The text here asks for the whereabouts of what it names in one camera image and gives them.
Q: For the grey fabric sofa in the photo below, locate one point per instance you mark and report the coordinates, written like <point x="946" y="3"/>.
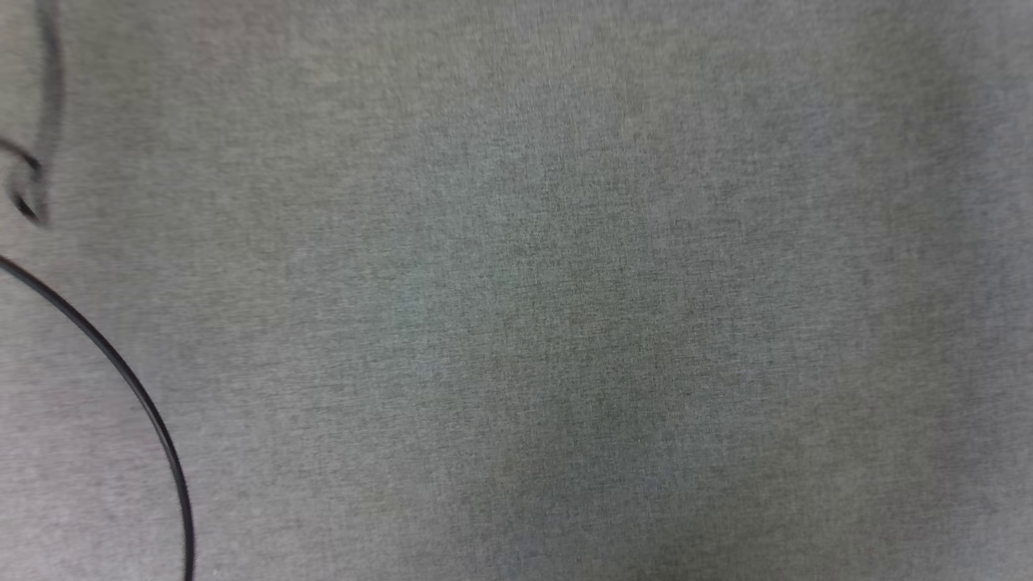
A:
<point x="565" y="307"/>

